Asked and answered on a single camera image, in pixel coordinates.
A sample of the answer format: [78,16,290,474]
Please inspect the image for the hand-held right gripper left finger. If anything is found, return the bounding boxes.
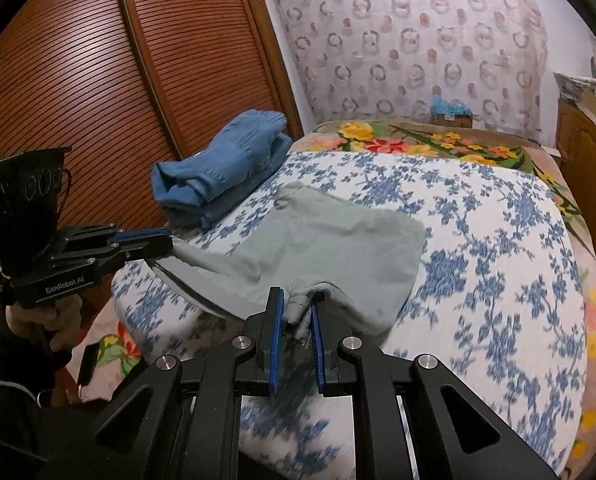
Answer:
[42,287,287,480]

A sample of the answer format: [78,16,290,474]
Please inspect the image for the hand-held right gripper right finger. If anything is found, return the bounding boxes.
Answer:
[310,294,560,480]

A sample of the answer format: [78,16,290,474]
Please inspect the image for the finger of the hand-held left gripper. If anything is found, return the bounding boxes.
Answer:
[110,246,175,270]
[112,227,174,252]

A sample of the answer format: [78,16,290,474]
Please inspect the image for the person's left forearm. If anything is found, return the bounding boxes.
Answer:
[0,305,78,480]

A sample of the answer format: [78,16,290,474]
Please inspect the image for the person's left hand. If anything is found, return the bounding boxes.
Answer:
[6,292,84,357]

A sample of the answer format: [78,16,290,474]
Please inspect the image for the folded blue jeans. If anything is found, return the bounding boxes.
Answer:
[151,109,293,231]

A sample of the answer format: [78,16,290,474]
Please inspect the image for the wooden louvred wardrobe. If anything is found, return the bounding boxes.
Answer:
[0,0,305,243]

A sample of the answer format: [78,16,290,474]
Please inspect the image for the blue floral bedsheet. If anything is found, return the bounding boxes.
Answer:
[110,150,592,479]

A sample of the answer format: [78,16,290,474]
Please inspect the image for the colourful flower blanket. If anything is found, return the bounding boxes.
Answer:
[297,120,596,461]

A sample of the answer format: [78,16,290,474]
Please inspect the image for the small cardboard box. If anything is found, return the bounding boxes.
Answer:
[430,110,474,129]

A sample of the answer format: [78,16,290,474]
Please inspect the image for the wooden cabinet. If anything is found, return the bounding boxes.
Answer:
[557,100,596,203]

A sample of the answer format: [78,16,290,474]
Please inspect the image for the stack of newspapers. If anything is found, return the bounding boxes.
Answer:
[553,71,596,107]

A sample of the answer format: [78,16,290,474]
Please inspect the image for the ring patterned sheer curtain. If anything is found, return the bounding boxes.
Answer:
[272,0,550,129]

